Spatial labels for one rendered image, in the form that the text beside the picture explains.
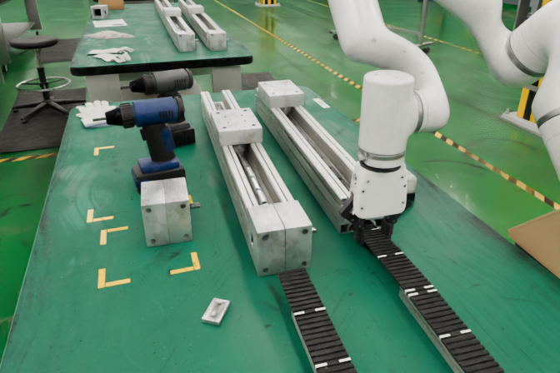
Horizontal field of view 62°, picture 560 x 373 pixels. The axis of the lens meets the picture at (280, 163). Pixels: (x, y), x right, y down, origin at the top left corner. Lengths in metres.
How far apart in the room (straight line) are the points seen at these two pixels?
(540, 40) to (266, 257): 0.70
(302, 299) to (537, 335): 0.36
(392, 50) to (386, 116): 0.14
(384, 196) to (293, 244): 0.19
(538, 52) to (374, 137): 0.45
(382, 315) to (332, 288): 0.10
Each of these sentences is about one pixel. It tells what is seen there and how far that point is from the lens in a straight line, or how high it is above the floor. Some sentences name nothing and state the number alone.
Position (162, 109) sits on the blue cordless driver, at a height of 0.98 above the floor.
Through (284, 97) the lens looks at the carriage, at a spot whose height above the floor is 0.90.
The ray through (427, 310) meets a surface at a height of 0.81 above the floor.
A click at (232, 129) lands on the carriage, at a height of 0.90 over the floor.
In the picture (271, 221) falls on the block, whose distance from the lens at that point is 0.84.
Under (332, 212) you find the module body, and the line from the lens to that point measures 0.99.
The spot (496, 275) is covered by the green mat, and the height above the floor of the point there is 0.78.
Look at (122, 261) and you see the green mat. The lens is 0.95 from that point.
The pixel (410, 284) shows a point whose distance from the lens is 0.83.
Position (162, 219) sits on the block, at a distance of 0.94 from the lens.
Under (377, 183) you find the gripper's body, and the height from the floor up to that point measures 0.93.
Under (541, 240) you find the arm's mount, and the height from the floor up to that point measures 0.82.
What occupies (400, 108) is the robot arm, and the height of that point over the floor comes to 1.08.
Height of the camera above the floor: 1.33
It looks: 26 degrees down
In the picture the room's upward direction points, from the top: straight up
